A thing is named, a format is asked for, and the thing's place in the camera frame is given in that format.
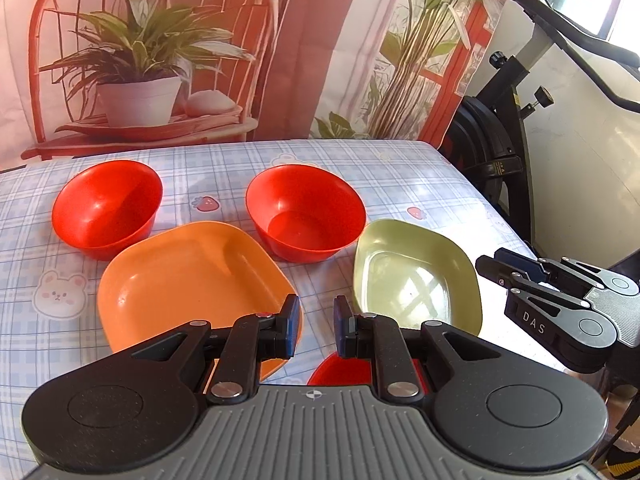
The orange square plate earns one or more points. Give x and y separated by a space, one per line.
185 280

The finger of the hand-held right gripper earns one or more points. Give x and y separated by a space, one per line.
522 266
530 317

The black exercise bike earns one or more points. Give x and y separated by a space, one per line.
480 125

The red plastic bowl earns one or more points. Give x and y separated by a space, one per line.
335 372
105 210
305 215

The dark framed window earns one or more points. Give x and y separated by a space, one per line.
625 5

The green square plate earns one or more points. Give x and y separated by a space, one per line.
415 280

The plaid printed tablecloth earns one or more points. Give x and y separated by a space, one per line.
200 180

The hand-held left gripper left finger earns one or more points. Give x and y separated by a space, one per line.
291 327

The yellow black striped object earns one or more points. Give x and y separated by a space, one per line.
625 465

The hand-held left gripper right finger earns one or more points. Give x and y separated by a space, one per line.
343 330

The printed backdrop cloth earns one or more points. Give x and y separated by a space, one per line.
310 35

